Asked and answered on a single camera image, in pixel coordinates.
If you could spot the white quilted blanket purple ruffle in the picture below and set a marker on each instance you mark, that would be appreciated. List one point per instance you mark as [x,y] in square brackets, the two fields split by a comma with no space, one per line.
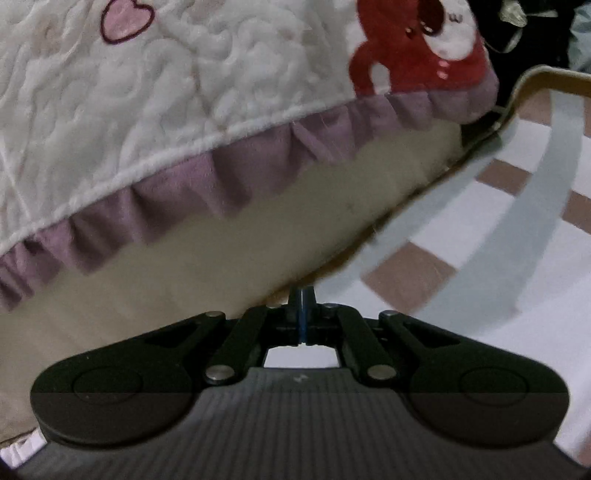
[184,92]

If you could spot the pink grey checkered mat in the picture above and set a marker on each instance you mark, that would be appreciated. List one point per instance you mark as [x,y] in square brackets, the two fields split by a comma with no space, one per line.
[461,221]

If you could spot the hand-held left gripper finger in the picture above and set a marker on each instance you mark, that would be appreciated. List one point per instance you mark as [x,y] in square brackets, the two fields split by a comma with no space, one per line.
[299,323]
[305,323]

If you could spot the dark cloth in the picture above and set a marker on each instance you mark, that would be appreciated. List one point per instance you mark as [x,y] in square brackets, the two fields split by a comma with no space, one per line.
[531,32]

